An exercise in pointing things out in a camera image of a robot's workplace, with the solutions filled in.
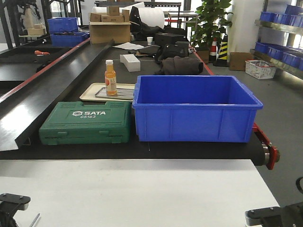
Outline red conveyor end bracket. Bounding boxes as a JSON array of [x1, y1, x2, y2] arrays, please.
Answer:
[[252, 123, 280, 170]]

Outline black conveyor belt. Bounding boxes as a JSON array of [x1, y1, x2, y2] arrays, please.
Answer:
[[0, 47, 265, 166]]

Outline white paper cup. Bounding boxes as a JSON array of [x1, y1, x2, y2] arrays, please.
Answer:
[[147, 36, 153, 45]]

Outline yellow black warning cone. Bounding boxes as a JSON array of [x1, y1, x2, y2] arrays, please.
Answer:
[[213, 35, 229, 67]]

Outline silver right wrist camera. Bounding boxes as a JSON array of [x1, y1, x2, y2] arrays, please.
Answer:
[[245, 207, 282, 227]]

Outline orange juice bottle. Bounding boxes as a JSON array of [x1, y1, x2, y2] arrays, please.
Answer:
[[105, 60, 117, 95]]

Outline blue bin far left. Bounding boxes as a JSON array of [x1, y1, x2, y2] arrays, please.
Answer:
[[50, 32, 90, 47]]

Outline green black screwdriver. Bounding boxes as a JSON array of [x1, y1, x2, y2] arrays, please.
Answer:
[[29, 213, 40, 227]]

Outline orange handled tool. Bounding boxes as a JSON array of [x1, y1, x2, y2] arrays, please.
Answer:
[[34, 50, 50, 56]]

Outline brown cardboard box floor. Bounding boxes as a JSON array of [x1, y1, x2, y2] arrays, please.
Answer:
[[229, 52, 254, 71]]

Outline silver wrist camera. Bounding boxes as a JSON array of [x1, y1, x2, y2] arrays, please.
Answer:
[[245, 207, 282, 227], [0, 193, 31, 212]]

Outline steel shelving rack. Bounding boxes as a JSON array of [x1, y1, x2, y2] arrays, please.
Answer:
[[250, 0, 303, 79]]

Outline potted green plant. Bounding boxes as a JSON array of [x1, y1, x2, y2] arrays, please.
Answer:
[[190, 0, 233, 47]]

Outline beige plastic tray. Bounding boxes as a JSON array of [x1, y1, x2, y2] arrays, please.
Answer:
[[80, 83, 135, 102]]

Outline black metal conveyor divider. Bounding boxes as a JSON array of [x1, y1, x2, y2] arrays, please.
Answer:
[[0, 39, 115, 151]]

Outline white rectangular box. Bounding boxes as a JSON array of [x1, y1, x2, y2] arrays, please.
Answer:
[[120, 54, 141, 72]]

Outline white red plastic basket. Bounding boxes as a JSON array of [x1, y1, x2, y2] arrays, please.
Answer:
[[245, 60, 276, 80]]

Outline large cardboard box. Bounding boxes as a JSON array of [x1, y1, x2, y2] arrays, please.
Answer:
[[89, 22, 131, 44]]

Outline green SATA tool case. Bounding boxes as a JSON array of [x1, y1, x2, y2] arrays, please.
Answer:
[[39, 101, 131, 145]]

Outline black folded jacket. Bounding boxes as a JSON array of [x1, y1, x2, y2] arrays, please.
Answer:
[[154, 56, 204, 75]]

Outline black equipment case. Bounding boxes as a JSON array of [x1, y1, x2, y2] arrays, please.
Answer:
[[154, 33, 187, 46]]

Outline orange white traffic cone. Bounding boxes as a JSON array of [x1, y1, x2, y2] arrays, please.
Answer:
[[209, 37, 217, 63]]

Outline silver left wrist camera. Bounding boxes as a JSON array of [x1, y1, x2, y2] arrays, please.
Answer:
[[0, 193, 31, 212]]

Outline large blue plastic bin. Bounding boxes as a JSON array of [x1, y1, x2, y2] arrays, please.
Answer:
[[133, 75, 263, 143]]

